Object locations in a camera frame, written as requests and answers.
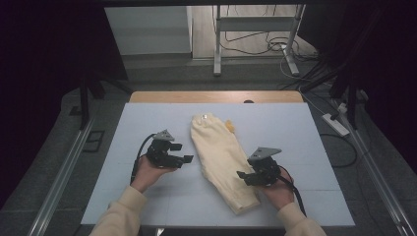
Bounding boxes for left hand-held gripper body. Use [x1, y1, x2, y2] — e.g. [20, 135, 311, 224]
[146, 129, 185, 170]

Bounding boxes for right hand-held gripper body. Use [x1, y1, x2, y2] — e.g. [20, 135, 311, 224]
[247, 146, 283, 188]

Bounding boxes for cream baby pants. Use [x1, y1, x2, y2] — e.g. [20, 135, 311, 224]
[190, 112, 262, 216]

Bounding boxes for person's left hand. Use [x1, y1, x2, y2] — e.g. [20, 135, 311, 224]
[130, 153, 178, 195]

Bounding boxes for person's right hand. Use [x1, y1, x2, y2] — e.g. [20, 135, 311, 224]
[259, 166, 296, 211]

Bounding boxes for white table mat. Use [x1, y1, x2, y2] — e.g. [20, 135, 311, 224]
[81, 102, 356, 228]

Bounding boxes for dark floor plate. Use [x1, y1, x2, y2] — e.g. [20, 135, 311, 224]
[83, 130, 106, 153]

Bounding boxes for white power strip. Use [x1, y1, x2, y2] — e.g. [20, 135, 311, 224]
[321, 112, 351, 138]

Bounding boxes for black metal stand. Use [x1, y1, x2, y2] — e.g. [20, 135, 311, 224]
[328, 65, 369, 131]
[78, 74, 133, 131]

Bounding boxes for white metal stand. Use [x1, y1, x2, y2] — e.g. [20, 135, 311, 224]
[212, 3, 307, 78]

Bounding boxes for dark curtain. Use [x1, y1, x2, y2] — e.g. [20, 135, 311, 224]
[0, 0, 130, 206]
[296, 0, 417, 176]

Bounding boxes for left hand-held gripper black cable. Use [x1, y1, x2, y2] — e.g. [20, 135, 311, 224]
[130, 132, 157, 185]

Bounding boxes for hand-held gripper black cable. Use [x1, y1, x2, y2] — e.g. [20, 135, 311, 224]
[130, 132, 157, 185]
[276, 164, 308, 217]

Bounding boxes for right hand-held gripper black cable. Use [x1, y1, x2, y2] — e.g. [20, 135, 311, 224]
[276, 164, 308, 217]

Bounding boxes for black looped floor cable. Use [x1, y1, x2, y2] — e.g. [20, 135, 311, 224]
[319, 132, 359, 169]

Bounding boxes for aluminium rail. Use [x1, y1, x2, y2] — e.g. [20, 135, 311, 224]
[28, 119, 96, 236]
[340, 114, 417, 236]

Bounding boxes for tangle of floor cables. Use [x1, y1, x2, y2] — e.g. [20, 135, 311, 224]
[217, 4, 321, 63]

